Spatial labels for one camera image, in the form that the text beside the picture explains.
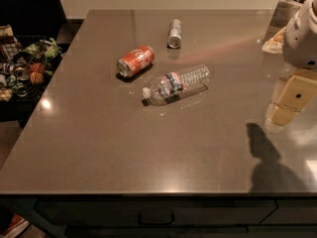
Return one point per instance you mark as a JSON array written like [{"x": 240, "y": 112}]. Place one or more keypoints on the silver aluminium can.
[{"x": 174, "y": 34}]

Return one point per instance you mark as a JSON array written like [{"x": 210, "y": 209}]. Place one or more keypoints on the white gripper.
[{"x": 301, "y": 44}]

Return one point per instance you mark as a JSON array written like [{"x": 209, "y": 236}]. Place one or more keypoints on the clear plastic water bottle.
[{"x": 177, "y": 85}]

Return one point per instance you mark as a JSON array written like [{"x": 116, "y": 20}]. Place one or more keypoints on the black wire basket of items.
[{"x": 27, "y": 64}]

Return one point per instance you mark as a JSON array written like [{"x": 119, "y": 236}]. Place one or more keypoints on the red white shoe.
[{"x": 13, "y": 227}]

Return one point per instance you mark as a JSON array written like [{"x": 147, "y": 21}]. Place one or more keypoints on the red soda can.
[{"x": 134, "y": 61}]

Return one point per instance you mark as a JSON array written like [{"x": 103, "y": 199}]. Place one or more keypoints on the dark drawer handle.
[{"x": 155, "y": 219}]

